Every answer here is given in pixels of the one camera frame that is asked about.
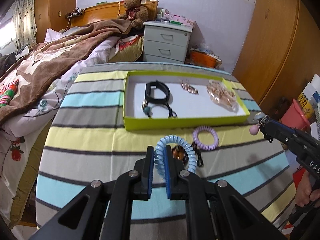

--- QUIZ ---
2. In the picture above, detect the black hair tie pink ball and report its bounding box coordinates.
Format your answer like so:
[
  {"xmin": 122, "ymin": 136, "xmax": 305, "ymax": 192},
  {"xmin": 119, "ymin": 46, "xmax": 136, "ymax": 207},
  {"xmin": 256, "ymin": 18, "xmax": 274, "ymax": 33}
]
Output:
[{"xmin": 249, "ymin": 112, "xmax": 266, "ymax": 136}]

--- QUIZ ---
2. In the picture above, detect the blue spiral hair tie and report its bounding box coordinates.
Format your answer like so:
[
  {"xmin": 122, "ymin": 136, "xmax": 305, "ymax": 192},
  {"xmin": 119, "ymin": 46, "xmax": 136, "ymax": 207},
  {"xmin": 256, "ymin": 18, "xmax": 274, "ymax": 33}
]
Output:
[{"xmin": 154, "ymin": 134, "xmax": 198, "ymax": 183}]

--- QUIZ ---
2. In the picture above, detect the dark red bead necklace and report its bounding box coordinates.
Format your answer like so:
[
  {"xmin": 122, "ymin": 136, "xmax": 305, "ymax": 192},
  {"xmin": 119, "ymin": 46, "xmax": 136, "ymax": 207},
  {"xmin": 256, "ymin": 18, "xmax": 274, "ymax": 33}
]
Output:
[{"xmin": 171, "ymin": 142, "xmax": 205, "ymax": 168}]

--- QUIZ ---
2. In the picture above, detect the rose gold hair claw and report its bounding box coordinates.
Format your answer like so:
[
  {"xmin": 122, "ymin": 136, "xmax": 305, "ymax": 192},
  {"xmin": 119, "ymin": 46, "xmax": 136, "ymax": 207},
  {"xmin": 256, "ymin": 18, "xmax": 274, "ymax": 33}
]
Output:
[{"xmin": 206, "ymin": 80, "xmax": 238, "ymax": 112}]

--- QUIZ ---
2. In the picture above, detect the purple spiral hair tie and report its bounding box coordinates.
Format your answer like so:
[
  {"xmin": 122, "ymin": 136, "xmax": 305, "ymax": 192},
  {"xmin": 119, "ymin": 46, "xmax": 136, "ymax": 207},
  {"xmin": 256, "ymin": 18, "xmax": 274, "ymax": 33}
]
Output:
[{"xmin": 191, "ymin": 125, "xmax": 220, "ymax": 151}]

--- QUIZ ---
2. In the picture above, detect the black cord teal bead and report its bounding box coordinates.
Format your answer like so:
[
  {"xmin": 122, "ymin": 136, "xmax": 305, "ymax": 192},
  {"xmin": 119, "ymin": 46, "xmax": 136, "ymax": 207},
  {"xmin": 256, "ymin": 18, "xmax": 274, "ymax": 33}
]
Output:
[{"xmin": 142, "ymin": 100, "xmax": 177, "ymax": 118}]

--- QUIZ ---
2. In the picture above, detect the rose gold hair clip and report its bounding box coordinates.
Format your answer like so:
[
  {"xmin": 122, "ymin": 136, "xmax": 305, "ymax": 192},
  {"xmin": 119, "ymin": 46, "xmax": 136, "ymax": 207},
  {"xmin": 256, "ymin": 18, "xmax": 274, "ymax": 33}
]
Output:
[{"xmin": 180, "ymin": 80, "xmax": 199, "ymax": 95}]

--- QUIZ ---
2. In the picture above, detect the right hand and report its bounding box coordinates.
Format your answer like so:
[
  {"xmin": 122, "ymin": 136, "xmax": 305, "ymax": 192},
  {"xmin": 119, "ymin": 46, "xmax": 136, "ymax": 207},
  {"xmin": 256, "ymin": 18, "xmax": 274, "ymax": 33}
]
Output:
[{"xmin": 295, "ymin": 171, "xmax": 320, "ymax": 207}]

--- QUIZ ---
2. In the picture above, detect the pink plastic bucket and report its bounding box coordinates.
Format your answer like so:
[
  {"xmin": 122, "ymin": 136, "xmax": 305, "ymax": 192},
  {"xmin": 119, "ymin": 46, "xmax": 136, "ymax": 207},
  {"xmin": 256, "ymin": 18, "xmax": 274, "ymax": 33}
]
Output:
[{"xmin": 281, "ymin": 99, "xmax": 310, "ymax": 132}]

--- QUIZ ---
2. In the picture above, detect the striped tablecloth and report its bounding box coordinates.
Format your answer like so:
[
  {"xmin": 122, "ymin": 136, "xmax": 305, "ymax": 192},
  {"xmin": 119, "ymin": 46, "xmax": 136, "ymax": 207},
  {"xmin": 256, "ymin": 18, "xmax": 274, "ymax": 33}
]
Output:
[{"xmin": 36, "ymin": 62, "xmax": 296, "ymax": 229}]

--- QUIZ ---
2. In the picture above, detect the wooden wardrobe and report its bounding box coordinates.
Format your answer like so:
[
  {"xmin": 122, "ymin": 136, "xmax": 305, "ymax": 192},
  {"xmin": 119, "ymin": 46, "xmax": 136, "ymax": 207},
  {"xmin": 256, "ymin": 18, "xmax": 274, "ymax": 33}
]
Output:
[{"xmin": 233, "ymin": 0, "xmax": 319, "ymax": 114}]

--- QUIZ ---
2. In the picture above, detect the green shallow box tray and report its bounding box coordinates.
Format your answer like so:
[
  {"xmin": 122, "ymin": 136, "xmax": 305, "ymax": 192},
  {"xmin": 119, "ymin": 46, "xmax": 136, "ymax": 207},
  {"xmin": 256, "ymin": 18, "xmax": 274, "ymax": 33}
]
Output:
[{"xmin": 123, "ymin": 70, "xmax": 249, "ymax": 131}]

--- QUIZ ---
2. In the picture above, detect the black smart band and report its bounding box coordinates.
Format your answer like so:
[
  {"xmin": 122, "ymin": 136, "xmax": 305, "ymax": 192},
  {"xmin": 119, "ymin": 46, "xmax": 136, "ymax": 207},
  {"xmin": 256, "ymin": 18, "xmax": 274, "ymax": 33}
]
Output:
[{"xmin": 145, "ymin": 80, "xmax": 170, "ymax": 104}]

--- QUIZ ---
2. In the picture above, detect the orange storage bin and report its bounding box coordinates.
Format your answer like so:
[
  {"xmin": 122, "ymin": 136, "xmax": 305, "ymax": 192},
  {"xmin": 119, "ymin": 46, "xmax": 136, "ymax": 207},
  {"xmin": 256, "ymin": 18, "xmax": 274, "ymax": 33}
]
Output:
[{"xmin": 189, "ymin": 50, "xmax": 222, "ymax": 68}]

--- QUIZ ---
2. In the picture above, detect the floral white quilt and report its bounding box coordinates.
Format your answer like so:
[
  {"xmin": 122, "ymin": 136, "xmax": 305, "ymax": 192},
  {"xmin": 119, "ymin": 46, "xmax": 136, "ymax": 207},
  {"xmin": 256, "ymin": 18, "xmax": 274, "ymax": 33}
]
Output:
[{"xmin": 1, "ymin": 36, "xmax": 119, "ymax": 228}]

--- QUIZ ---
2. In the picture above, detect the white three-drawer nightstand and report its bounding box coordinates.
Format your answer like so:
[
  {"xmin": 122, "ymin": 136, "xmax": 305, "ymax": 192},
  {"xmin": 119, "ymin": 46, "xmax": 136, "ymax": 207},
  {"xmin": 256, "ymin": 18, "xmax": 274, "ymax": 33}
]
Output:
[{"xmin": 143, "ymin": 21, "xmax": 193, "ymax": 64}]

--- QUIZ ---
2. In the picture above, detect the pink flat box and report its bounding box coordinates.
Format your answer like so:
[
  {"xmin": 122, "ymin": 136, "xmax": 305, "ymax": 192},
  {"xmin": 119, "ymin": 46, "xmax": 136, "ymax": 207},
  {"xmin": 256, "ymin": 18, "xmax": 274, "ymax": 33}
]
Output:
[{"xmin": 169, "ymin": 14, "xmax": 196, "ymax": 28}]

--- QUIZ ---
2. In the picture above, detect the brown fleece blanket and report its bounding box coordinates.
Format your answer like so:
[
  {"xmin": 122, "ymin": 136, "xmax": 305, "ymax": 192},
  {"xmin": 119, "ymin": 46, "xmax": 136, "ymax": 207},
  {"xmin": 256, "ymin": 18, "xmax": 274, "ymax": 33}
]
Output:
[{"xmin": 1, "ymin": 19, "xmax": 132, "ymax": 125}]

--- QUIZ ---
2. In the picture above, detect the red green striped cushion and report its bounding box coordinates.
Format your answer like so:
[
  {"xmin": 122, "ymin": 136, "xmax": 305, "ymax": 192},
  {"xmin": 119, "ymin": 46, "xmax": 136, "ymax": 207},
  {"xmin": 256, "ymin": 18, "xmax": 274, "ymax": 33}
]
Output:
[{"xmin": 0, "ymin": 79, "xmax": 19, "ymax": 107}]

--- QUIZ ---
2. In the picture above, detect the wooden headboard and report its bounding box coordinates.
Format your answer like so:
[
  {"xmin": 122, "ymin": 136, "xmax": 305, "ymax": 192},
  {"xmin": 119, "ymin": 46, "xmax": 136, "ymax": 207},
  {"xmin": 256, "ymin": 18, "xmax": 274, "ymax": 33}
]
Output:
[{"xmin": 71, "ymin": 0, "xmax": 158, "ymax": 27}]

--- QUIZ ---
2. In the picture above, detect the brown teddy bear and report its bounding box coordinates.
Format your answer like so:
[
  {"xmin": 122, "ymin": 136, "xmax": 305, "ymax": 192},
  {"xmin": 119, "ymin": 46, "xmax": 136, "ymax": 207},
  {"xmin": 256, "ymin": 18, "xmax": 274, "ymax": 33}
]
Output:
[{"xmin": 117, "ymin": 0, "xmax": 149, "ymax": 30}]

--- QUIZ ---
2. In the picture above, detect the patterned curtain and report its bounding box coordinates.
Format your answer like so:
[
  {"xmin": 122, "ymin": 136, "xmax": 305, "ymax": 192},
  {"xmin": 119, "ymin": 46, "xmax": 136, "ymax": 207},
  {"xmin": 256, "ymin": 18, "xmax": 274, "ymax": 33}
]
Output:
[{"xmin": 12, "ymin": 0, "xmax": 37, "ymax": 52}]

